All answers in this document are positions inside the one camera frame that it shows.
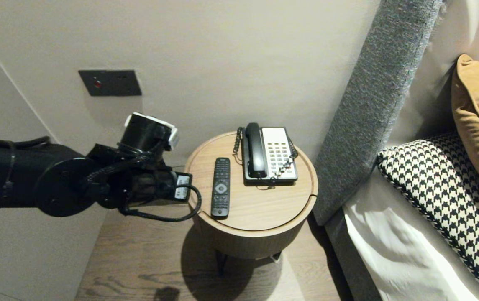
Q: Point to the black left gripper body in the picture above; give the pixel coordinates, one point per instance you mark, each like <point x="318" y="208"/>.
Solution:
<point x="160" y="186"/>

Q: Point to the black TV remote control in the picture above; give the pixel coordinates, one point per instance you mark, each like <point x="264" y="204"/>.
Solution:
<point x="221" y="188"/>

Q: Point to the curved wooden table drawer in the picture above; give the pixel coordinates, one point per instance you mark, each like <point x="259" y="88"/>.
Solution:
<point x="256" y="244"/>

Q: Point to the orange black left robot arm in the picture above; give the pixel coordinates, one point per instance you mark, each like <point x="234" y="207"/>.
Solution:
<point x="13" y="175"/>

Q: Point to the black telephone handset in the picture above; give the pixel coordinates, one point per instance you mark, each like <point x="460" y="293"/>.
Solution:
<point x="256" y="150"/>

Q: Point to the round wooden side table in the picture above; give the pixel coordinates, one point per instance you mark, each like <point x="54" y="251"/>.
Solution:
<point x="264" y="205"/>

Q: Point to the black and white desk telephone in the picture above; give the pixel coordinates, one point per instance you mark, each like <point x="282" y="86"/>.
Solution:
<point x="279" y="150"/>

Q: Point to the grey upholstered bed headboard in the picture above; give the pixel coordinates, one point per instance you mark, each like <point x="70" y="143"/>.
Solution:
<point x="373" y="104"/>

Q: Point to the white bed sheet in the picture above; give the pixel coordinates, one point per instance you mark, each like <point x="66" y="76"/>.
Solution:
<point x="390" y="251"/>

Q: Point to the black white houndstooth pillow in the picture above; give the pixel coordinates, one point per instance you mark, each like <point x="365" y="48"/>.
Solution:
<point x="452" y="200"/>

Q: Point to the white bed pillow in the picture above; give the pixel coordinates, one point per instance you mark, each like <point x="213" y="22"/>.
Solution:
<point x="461" y="29"/>

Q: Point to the black white wrist camera unit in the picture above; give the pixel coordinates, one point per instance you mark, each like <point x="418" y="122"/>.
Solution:
<point x="145" y="133"/>

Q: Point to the dark wall switch panel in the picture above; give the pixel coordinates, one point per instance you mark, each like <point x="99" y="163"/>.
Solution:
<point x="109" y="82"/>

